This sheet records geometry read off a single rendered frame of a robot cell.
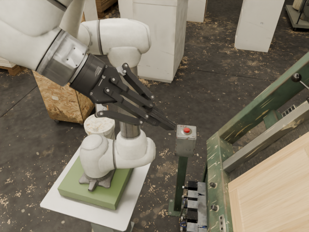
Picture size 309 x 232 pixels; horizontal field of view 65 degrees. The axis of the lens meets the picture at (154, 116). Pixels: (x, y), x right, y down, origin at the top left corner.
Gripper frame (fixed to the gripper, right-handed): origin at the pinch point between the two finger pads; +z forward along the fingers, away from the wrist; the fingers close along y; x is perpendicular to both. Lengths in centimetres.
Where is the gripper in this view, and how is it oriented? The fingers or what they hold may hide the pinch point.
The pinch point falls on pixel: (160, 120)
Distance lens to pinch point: 54.1
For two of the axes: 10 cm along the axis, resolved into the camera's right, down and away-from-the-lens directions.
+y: 3.7, -8.7, 3.2
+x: -5.2, 0.9, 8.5
